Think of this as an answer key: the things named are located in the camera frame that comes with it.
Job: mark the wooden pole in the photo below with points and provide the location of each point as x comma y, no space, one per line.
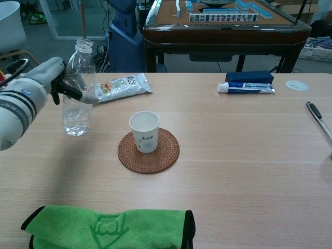
83,20

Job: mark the round brown woven coaster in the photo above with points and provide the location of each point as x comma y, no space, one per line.
167,158

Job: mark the blue mahjong tile stack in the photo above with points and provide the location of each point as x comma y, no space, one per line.
189,6

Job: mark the blue white toothpaste tube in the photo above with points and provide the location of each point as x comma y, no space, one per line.
246,88

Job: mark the dark wooden mahjong table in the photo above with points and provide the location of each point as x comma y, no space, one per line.
220,36

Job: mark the dark blue rectangular box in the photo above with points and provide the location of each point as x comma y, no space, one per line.
249,76

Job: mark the face-up mahjong tile row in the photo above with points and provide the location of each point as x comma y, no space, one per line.
223,17

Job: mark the long blue mahjong tile row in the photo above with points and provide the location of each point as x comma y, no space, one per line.
256,10

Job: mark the black bag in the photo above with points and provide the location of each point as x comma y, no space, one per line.
321,28

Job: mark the white chair wooden legs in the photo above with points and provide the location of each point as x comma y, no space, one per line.
10,26

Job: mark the green folded microfiber cloth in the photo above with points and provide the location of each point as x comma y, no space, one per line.
77,225

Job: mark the white plastic basket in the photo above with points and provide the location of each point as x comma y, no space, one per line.
316,53

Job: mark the cardboard box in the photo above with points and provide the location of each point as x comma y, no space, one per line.
293,6

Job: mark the silver nut snack bag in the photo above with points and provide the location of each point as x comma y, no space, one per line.
124,86

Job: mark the white upright mahjong tile row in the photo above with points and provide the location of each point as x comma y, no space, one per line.
178,7

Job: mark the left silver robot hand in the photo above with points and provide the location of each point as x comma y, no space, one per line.
48,71

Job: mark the short blue mahjong tile row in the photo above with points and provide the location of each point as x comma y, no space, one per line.
220,10

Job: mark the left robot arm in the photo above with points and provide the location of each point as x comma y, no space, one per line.
15,109

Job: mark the white round table cap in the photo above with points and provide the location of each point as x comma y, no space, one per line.
297,85

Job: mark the transparent plastic bottle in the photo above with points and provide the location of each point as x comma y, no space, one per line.
75,122

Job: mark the white paper cup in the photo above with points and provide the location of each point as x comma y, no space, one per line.
145,137

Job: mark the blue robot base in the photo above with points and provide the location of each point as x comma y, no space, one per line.
124,52

